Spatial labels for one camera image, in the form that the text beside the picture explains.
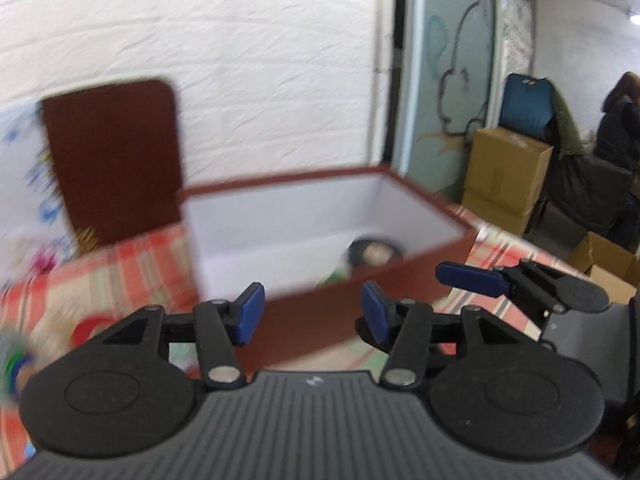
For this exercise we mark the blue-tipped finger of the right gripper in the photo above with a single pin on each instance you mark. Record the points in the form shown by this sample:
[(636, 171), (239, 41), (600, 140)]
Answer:
[(533, 287)]

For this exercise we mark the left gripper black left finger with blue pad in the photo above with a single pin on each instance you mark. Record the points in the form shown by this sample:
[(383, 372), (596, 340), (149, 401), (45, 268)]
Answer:
[(136, 384)]

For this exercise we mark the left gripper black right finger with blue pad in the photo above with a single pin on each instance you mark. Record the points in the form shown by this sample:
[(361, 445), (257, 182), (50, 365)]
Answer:
[(488, 385)]

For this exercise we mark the open cardboard box on floor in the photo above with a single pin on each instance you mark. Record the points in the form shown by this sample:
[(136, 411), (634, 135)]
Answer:
[(608, 265)]

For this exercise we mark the red tape roll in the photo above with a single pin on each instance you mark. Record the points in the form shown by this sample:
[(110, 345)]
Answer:
[(90, 327)]

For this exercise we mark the stacked brown cardboard boxes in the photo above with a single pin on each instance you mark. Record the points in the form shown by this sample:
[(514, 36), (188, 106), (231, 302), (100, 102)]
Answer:
[(505, 176)]

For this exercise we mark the olive green hanging jacket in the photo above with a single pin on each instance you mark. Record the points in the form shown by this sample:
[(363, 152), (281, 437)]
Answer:
[(572, 142)]

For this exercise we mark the black round tin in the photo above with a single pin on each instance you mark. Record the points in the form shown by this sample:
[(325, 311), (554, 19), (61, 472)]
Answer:
[(373, 252)]

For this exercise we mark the seated person in black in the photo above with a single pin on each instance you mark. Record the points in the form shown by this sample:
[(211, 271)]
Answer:
[(619, 129)]

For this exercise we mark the blue chair back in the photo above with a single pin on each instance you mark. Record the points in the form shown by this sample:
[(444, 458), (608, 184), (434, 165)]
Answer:
[(527, 105)]

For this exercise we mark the floral white headboard panel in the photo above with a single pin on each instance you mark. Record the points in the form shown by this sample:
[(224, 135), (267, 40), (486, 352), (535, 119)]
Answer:
[(36, 235)]

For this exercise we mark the green small packet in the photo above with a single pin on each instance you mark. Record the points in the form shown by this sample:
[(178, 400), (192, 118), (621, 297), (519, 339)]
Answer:
[(337, 276)]

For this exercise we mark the maroon open storage box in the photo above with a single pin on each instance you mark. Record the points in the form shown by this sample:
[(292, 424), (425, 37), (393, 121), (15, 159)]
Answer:
[(288, 231)]

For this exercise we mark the maroon box lid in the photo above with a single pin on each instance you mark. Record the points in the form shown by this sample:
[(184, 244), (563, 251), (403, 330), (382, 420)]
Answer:
[(116, 156)]

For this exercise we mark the glass door with cartoon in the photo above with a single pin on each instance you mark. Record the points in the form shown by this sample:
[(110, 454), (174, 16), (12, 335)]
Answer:
[(451, 58)]

